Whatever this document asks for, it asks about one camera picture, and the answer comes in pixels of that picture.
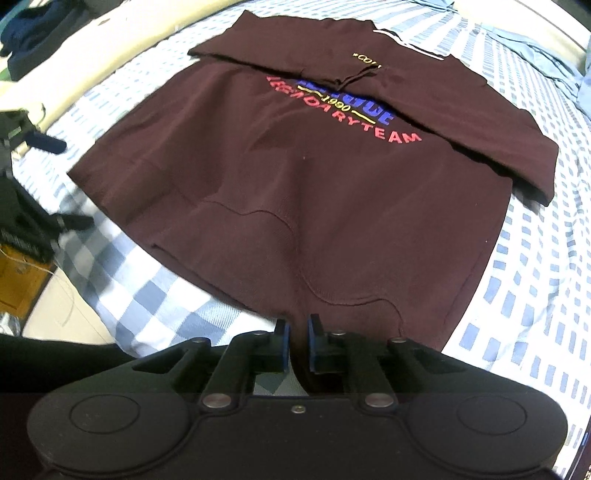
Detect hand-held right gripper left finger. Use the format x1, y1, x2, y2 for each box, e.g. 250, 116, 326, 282
131, 318, 293, 409

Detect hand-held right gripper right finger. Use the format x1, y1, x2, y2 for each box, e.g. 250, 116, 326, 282
307, 314, 467, 409

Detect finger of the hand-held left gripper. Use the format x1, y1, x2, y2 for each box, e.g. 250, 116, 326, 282
25, 129, 68, 156
45, 211, 96, 234

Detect dark maroon printed sweatshirt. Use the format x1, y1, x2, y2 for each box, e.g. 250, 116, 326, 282
67, 9, 560, 398

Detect yellow avocado print quilt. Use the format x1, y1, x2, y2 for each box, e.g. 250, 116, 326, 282
0, 0, 245, 139

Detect dark navy cloth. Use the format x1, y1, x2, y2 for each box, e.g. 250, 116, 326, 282
0, 0, 93, 79

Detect blue checked bed sheet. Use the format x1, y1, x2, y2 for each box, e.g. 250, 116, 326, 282
9, 0, 591, 462

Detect blue star curtain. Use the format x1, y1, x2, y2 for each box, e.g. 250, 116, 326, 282
434, 0, 591, 112

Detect thin white cable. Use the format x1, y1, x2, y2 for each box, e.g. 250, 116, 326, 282
44, 261, 83, 329

